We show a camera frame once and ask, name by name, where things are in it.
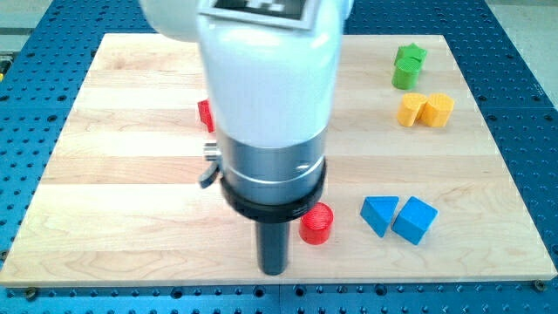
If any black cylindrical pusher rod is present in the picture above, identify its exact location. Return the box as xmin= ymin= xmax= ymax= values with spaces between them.
xmin=255 ymin=222 xmax=290 ymax=276

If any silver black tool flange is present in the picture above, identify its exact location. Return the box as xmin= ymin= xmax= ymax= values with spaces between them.
xmin=199 ymin=131 xmax=327 ymax=223

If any red block behind arm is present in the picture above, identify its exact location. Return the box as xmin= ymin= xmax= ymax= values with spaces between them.
xmin=197 ymin=99 xmax=215 ymax=133

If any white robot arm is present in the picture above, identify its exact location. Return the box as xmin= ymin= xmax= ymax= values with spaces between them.
xmin=140 ymin=0 xmax=352 ymax=276

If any red cylinder block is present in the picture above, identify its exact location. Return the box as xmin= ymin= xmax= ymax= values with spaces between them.
xmin=299 ymin=202 xmax=334 ymax=245

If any blue triangular prism block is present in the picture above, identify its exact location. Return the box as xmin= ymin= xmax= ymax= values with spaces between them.
xmin=360 ymin=195 xmax=399 ymax=238

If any blue cube block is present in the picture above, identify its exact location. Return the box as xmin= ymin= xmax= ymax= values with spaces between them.
xmin=391 ymin=196 xmax=439 ymax=245

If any wooden board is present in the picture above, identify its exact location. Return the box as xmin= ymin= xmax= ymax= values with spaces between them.
xmin=1 ymin=34 xmax=556 ymax=287

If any yellow half-cylinder block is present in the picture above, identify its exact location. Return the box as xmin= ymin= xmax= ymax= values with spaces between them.
xmin=397 ymin=92 xmax=427 ymax=127

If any fiducial marker tag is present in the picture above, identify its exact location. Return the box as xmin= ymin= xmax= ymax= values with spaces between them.
xmin=199 ymin=0 xmax=321 ymax=31

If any green cylinder block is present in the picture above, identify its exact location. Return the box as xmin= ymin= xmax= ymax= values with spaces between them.
xmin=391 ymin=58 xmax=422 ymax=90

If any yellow cylinder block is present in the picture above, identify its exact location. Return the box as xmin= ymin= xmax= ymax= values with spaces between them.
xmin=420 ymin=93 xmax=455 ymax=127

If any green star block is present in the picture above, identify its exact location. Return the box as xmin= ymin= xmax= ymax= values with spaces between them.
xmin=393 ymin=43 xmax=428 ymax=66

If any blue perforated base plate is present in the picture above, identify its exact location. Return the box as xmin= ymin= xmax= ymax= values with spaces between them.
xmin=1 ymin=1 xmax=557 ymax=313

